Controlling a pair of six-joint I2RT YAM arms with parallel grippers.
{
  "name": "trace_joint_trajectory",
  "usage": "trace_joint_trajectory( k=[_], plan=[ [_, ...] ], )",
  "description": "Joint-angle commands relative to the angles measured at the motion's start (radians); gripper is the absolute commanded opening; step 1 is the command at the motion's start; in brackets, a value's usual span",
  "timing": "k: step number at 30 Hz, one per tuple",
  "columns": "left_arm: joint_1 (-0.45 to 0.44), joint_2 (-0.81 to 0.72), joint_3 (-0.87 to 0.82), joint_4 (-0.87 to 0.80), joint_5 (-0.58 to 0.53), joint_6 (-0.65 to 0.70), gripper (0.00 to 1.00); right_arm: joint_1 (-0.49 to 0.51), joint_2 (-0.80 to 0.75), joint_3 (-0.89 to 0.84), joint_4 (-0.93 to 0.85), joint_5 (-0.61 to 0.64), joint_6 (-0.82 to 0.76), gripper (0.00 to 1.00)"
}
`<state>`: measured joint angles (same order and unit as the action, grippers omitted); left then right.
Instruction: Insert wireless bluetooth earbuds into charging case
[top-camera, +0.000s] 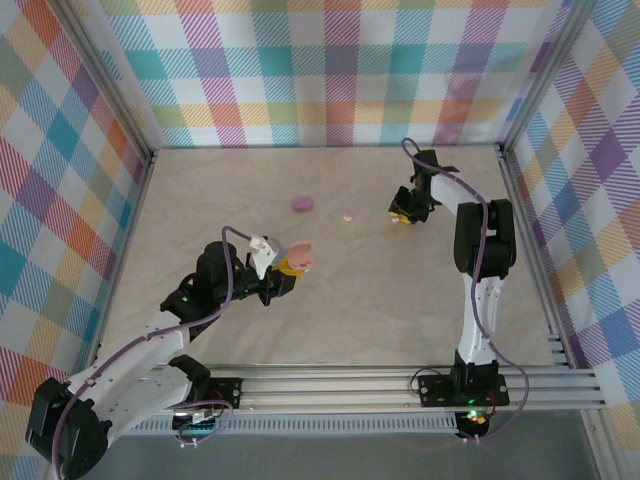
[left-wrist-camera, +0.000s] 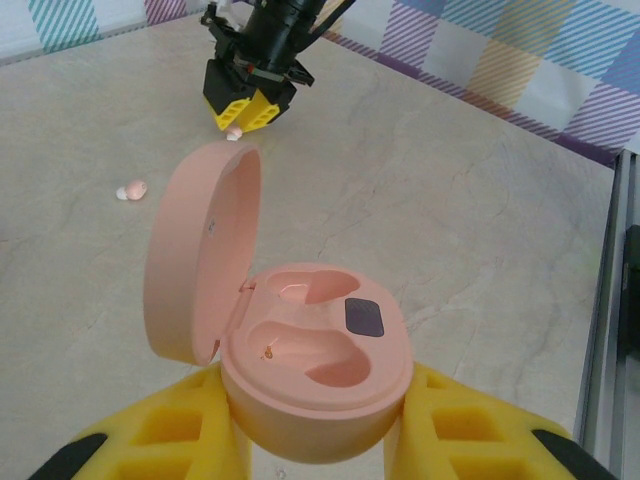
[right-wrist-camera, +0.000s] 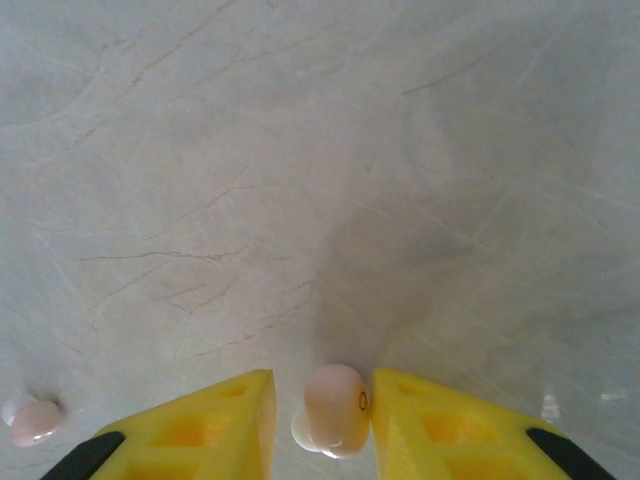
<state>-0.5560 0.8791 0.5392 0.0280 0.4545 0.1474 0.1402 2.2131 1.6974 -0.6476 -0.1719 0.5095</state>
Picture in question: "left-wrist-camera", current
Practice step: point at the pink earbud charging case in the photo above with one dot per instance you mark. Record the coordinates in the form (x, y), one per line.
(320, 390)

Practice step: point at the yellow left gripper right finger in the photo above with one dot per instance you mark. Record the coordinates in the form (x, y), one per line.
(420, 450)

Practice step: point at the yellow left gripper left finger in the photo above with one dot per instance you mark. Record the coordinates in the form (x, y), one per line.
(200, 450)

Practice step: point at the wide aluminium base rail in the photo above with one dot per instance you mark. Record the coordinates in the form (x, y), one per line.
(602, 300)

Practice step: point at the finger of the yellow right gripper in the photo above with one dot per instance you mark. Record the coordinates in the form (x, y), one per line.
(227, 100)
(262, 114)

